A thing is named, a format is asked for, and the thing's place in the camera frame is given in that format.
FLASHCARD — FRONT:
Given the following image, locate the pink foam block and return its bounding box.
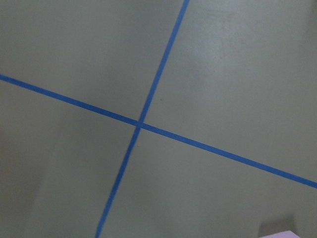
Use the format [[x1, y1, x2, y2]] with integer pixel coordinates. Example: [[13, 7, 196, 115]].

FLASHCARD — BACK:
[[261, 231, 300, 238]]

